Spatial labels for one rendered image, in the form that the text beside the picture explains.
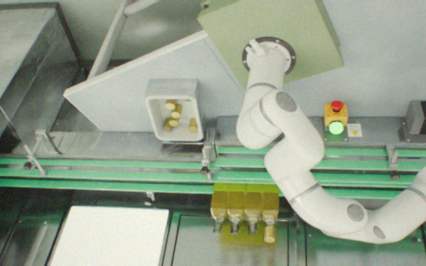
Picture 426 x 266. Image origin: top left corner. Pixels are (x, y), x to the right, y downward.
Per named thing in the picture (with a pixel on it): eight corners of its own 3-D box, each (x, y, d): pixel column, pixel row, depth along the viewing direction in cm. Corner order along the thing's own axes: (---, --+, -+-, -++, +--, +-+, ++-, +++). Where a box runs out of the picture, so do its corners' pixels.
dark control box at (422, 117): (404, 116, 149) (409, 134, 143) (410, 99, 143) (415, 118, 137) (430, 116, 148) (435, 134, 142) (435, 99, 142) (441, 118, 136)
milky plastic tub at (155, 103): (161, 123, 165) (157, 140, 160) (148, 79, 149) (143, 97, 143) (206, 123, 163) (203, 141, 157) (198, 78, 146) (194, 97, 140)
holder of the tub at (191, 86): (164, 131, 170) (160, 146, 165) (149, 78, 149) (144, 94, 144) (208, 131, 167) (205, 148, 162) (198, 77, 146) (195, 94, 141)
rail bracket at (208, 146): (208, 162, 159) (203, 191, 151) (202, 132, 147) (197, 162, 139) (216, 162, 159) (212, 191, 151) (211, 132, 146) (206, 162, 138)
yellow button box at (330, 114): (323, 115, 153) (324, 131, 148) (325, 100, 148) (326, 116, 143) (343, 115, 152) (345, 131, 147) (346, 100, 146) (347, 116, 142)
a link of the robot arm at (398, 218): (393, 159, 104) (367, 172, 118) (326, 208, 99) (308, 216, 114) (437, 216, 101) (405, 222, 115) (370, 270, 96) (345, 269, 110)
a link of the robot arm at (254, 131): (237, 99, 118) (228, 145, 108) (264, 70, 109) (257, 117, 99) (266, 115, 121) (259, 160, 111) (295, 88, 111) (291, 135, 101)
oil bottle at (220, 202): (217, 173, 164) (211, 222, 151) (216, 164, 160) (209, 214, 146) (232, 174, 164) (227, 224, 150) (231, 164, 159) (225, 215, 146)
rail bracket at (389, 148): (381, 147, 144) (387, 180, 135) (385, 132, 138) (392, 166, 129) (394, 147, 143) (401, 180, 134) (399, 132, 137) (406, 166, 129)
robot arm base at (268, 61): (231, 46, 125) (222, 83, 115) (267, 26, 117) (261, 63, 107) (264, 80, 132) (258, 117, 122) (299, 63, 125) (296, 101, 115)
